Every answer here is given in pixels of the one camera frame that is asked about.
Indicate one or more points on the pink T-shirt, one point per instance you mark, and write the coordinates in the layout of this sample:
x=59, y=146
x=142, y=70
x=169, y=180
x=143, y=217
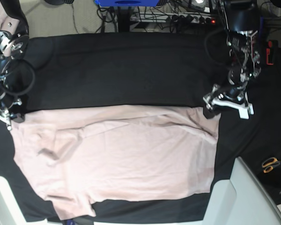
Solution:
x=81, y=156

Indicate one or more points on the white left chair armrest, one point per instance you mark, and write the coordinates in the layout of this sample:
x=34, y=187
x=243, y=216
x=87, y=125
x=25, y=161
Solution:
x=10, y=213

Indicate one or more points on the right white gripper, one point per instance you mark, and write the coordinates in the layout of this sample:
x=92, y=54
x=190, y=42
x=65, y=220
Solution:
x=6, y=114

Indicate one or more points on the orange handled scissors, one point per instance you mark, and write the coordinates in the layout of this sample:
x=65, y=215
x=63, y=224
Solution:
x=269, y=164

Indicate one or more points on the blue plastic box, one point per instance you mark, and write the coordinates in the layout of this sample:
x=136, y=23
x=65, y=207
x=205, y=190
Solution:
x=127, y=3

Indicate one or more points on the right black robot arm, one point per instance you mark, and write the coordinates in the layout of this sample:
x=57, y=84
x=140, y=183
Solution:
x=14, y=38

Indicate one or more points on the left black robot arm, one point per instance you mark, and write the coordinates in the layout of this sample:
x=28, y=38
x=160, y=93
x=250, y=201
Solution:
x=241, y=23

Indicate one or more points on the black table cloth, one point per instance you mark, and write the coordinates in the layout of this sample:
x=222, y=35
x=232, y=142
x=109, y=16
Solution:
x=146, y=69

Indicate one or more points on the red black clamp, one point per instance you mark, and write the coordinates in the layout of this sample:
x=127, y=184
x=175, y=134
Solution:
x=272, y=46

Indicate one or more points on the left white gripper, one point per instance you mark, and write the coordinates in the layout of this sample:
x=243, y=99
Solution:
x=230, y=96

